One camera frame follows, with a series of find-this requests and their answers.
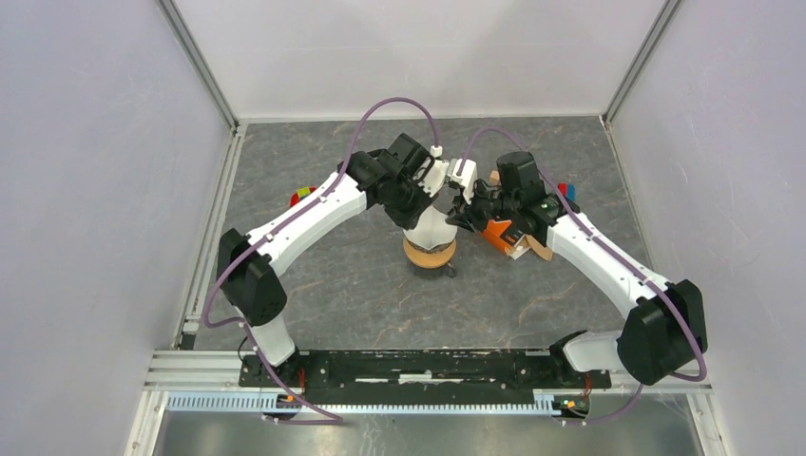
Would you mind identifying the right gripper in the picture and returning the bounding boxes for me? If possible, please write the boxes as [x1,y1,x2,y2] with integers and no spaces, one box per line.
[446,179,519,236]

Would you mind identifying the white paper coffee filter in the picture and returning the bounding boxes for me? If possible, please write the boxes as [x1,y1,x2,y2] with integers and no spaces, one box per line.
[404,205,457,252]

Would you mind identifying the wooden dripper holder ring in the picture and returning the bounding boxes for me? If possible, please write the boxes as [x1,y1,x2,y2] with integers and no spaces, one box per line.
[403,239,459,270]

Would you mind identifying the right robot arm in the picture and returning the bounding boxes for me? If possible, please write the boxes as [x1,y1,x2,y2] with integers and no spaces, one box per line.
[448,151,707,388]

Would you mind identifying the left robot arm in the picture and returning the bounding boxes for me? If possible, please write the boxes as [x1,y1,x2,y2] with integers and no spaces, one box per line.
[216,134,443,388]

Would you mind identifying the glass coffee server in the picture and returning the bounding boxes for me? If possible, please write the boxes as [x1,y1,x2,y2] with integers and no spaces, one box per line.
[410,262,457,280]

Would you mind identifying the coffee filter box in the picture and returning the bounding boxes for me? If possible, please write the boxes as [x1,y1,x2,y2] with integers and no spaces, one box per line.
[481,219,530,259]

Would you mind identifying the brown paper coffee filter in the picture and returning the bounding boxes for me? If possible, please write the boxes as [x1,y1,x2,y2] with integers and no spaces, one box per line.
[527,236,553,261]

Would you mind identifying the multicoloured block stack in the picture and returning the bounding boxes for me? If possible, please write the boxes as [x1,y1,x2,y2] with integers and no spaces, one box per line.
[297,186,317,200]

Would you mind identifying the red and blue block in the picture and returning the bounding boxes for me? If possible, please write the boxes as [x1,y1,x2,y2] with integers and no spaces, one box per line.
[558,182,576,201]

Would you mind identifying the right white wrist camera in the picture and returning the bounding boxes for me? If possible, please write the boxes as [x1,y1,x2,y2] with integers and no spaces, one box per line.
[447,159,478,203]

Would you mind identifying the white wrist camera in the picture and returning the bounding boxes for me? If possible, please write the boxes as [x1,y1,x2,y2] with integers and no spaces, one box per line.
[418,145,451,197]
[447,159,478,203]

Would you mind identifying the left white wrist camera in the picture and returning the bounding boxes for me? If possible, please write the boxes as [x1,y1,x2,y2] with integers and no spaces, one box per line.
[418,145,451,197]

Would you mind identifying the aluminium frame rail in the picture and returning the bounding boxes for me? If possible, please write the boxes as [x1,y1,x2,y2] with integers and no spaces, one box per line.
[144,351,713,395]

